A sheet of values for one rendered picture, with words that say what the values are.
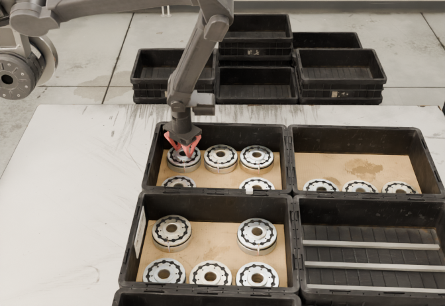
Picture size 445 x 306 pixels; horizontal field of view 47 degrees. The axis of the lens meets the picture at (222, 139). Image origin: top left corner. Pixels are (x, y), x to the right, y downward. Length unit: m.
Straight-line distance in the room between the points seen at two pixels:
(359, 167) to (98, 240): 0.81
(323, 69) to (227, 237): 1.53
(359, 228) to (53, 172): 1.02
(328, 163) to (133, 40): 2.70
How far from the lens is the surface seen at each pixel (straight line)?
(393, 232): 1.46
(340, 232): 1.42
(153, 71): 2.70
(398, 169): 1.64
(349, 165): 1.62
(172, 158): 1.56
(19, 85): 1.52
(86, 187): 1.75
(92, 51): 3.97
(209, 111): 1.43
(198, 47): 1.16
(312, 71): 2.70
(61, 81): 3.67
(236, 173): 1.54
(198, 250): 1.35
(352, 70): 2.75
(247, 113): 2.00
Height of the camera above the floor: 1.88
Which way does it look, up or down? 39 degrees down
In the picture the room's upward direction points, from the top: 1 degrees counter-clockwise
